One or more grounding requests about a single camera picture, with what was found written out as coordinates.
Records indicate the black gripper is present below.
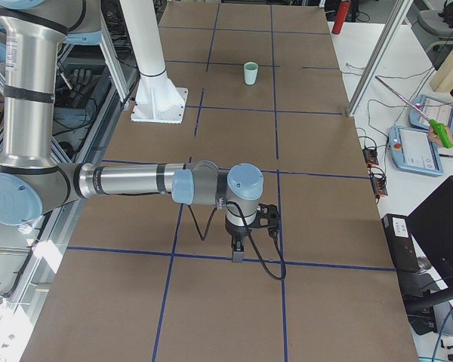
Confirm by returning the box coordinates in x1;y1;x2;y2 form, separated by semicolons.
225;220;252;262

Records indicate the mint green cup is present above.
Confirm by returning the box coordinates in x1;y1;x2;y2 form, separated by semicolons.
243;62;258;73
243;69;258;85

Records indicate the orange black power strip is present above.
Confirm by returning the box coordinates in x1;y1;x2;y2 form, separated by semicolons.
362;147;388;201

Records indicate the black computer box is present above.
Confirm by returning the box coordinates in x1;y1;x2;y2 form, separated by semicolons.
381;213;420;273

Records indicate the blue teach pendant near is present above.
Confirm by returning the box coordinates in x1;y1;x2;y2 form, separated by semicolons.
388;126;444;176

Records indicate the blue teach pendant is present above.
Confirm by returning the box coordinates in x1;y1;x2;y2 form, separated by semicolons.
408;94;453;131
388;126;444;176

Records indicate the black monitor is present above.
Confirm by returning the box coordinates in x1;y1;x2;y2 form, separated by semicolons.
407;176;453;285

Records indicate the blue teach pendant far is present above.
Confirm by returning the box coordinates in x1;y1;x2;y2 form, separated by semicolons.
408;94;453;131

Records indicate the red bottle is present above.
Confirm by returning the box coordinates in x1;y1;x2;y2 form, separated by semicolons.
331;0;351;35

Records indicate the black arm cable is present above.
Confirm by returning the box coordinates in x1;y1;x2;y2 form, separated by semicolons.
188;201;288;281

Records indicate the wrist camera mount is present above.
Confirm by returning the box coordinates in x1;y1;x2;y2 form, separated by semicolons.
252;204;281;238

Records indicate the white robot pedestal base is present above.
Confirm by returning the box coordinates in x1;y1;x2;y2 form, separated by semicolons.
121;1;188;124

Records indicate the metal reacher grabber green handle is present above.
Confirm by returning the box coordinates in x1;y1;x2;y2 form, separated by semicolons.
374;75;453;149

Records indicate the aluminium frame post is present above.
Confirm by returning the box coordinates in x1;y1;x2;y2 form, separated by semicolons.
347;0;413;117

